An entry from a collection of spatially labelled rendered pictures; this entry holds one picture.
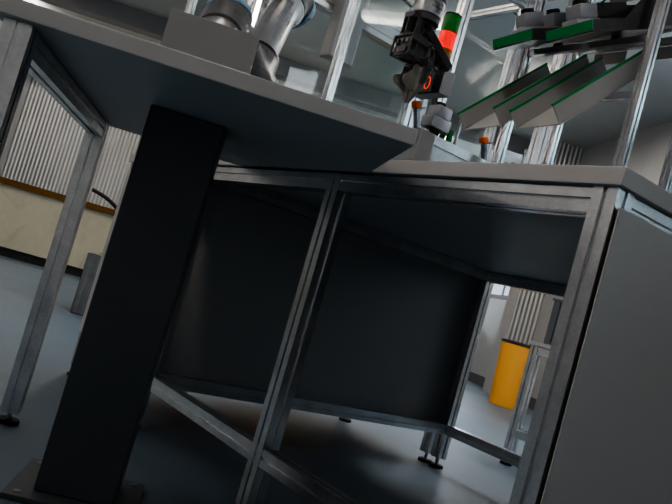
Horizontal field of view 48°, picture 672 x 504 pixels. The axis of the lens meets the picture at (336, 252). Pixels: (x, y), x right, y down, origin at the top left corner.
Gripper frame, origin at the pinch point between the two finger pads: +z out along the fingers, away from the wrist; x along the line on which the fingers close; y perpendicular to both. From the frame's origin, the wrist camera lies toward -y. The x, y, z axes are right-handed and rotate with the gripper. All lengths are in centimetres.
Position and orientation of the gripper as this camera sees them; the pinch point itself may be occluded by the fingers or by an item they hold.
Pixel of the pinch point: (409, 99)
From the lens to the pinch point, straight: 188.7
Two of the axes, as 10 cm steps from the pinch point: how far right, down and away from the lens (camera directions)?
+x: 5.8, 1.2, -8.1
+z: -2.8, 9.6, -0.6
